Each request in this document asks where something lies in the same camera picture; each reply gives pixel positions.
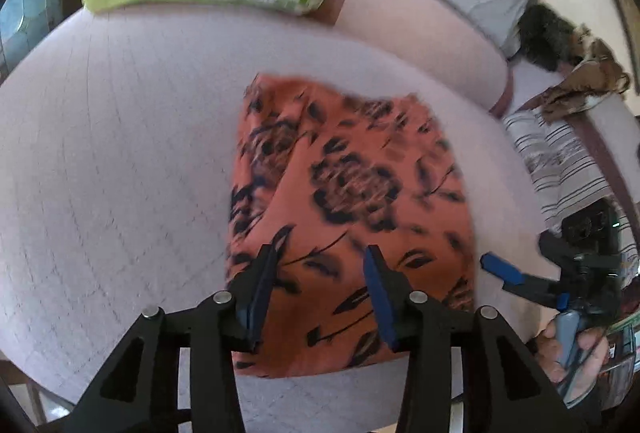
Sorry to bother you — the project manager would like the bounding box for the brown patterned cloth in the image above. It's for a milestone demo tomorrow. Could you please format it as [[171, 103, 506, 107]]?
[[542, 24, 633, 124]]

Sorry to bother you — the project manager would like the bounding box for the dark fuzzy cloth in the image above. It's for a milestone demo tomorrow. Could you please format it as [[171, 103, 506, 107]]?
[[517, 3, 577, 71]]

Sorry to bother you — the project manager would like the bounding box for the white striped cloth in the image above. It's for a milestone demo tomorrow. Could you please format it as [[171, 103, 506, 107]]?
[[502, 108, 640, 264]]

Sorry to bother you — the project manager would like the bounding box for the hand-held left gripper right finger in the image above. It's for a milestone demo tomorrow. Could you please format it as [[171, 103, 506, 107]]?
[[362, 244, 587, 433]]

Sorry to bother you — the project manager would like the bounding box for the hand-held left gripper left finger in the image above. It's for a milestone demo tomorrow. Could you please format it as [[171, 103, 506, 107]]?
[[75, 243, 279, 433]]

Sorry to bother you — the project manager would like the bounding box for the glass window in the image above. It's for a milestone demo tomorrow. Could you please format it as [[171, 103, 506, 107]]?
[[0, 0, 67, 81]]

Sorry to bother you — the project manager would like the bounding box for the orange black floral garment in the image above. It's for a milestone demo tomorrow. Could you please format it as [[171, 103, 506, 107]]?
[[226, 72, 477, 380]]

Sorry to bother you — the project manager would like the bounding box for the person's right hand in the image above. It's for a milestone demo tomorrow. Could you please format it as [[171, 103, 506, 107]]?
[[534, 315, 612, 395]]

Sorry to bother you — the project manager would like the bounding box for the pink bolster cushion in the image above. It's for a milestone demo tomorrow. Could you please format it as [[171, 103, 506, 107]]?
[[320, 0, 516, 116]]

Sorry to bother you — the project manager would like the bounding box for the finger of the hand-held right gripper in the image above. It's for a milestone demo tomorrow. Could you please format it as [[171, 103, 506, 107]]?
[[480, 252, 571, 310], [538, 232, 568, 270]]

